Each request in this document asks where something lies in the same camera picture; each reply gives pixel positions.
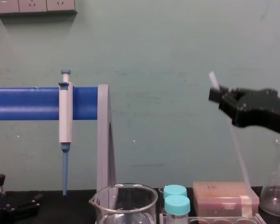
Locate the clear glass conical flask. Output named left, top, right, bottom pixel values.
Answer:
left=259, top=138, right=280, bottom=217

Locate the orange pipette tip box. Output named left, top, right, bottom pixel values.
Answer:
left=192, top=181, right=260, bottom=218

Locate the white and blue pipette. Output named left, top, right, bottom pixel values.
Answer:
left=58, top=69, right=74, bottom=201

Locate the uncapped clear vial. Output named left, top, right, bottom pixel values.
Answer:
left=158, top=186, right=167, bottom=214

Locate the clear glass beaker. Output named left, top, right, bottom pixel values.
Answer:
left=88, top=182, right=159, bottom=224

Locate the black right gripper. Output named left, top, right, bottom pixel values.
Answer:
left=208, top=84, right=280, bottom=138

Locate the grey wall socket panel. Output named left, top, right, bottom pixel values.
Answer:
left=0, top=0, right=77, bottom=16

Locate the grey arched rack upright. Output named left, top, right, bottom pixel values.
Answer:
left=96, top=84, right=118, bottom=199

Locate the clear plastic well plate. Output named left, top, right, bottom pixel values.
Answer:
left=161, top=213, right=267, bottom=224

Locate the clear glass stirring rod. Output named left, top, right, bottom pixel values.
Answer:
left=208, top=71, right=257, bottom=204

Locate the teal capped clear vial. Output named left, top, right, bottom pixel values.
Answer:
left=164, top=194, right=191, bottom=224
left=163, top=184, right=188, bottom=199

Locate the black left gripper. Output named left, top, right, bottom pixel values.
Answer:
left=0, top=174, right=44, bottom=224

